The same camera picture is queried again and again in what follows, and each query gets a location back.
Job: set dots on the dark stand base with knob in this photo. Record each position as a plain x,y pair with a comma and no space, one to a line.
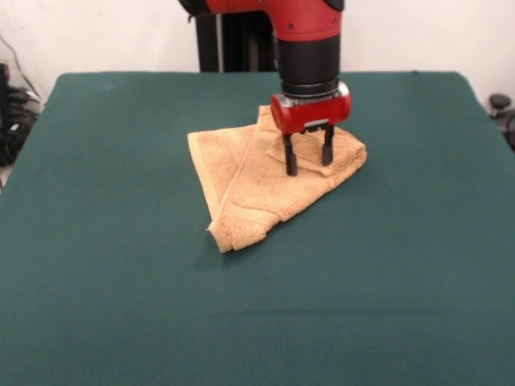
20,120
499,100

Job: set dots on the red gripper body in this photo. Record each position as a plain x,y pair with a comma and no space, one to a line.
314,114

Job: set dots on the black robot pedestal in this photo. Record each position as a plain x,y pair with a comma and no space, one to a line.
237,48

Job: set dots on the dark green table cloth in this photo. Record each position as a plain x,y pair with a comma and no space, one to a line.
120,281

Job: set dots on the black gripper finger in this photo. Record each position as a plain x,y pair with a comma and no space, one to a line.
290,157
326,150

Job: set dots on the tan terry towel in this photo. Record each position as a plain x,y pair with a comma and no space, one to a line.
261,189

